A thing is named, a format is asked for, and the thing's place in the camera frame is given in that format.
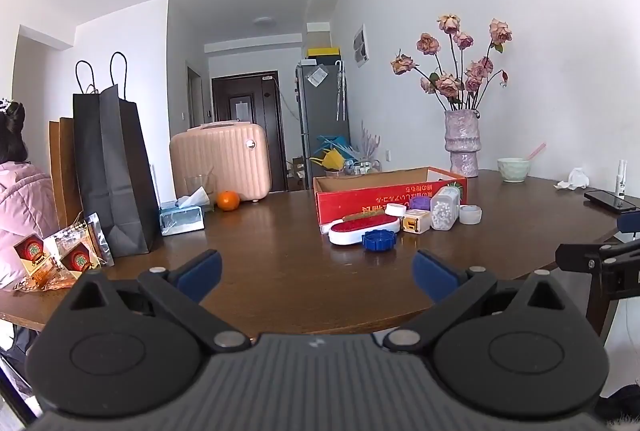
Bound brown paper bag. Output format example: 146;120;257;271
48;117;84;232

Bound red and white lint brush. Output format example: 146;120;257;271
327;216;405;246

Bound cluster of small bottles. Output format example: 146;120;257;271
345;160;382;177

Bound pale green bowl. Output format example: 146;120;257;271
496;157;531;184

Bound dark brown door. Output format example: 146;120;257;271
211;71;287;192

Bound clear container of white beads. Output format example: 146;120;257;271
429;186;461;231

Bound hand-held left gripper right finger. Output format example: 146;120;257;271
372;249;586;355

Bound clear drinking glass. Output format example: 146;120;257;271
184;174;217;212

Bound pale purple textured vase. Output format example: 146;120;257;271
443;109;482;178

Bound silver foil packet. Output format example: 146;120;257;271
84;212;116;268

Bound pink ribbed suitcase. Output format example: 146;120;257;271
169;121;273;203

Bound blue ridged lid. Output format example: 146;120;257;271
361;230;398;253

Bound crumpled white tissue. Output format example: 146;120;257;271
553;167;591;190

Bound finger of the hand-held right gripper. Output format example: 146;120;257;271
555;241;640;300
616;211;640;241

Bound white wall panel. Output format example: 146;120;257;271
352;24;371;68

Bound orange fruit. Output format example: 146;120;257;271
216;190;242;212

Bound black smartphone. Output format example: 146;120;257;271
583;188;640;214

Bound grey refrigerator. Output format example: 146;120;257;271
295;59;351;172

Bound pale dried branch bouquet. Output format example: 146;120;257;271
350;121;384;172

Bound red cardboard box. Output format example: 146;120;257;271
313;166;469;237

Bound black paper bag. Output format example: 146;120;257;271
72;52;164;260

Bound green brown tube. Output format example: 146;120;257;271
344;205;389;220

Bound small white yellow box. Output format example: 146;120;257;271
402;209;432;235

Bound small brown floor carton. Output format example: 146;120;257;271
287;156;306;190

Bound dried pink roses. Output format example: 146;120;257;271
390;14;514;112

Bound yellow cloth bag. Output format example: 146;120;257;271
309;148;347;172

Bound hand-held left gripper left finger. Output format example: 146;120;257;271
65;249;252;354

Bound blue tissue box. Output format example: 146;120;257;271
159;186;211;237

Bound clear hanging umbrella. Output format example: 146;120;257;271
333;58;349;122

